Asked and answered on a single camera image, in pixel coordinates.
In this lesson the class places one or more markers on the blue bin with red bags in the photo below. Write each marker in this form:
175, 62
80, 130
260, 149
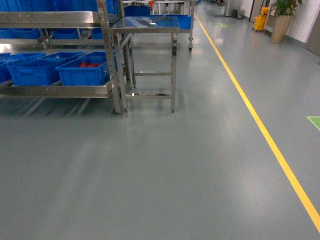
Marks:
72, 75

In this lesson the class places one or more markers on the empty blue plastic bin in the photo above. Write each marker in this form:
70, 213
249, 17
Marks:
40, 71

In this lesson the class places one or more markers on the steel flow rack shelf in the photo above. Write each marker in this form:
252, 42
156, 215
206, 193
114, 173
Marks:
114, 87

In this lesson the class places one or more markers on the small stainless steel table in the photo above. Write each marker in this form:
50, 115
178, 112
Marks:
122, 32

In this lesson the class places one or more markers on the red bubble wrap bags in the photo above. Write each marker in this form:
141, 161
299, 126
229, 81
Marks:
89, 65

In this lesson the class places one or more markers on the yellow mop bucket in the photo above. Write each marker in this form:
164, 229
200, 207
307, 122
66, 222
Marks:
259, 21

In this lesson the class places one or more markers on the tan planter with plant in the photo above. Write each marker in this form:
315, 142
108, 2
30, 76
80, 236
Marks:
283, 13

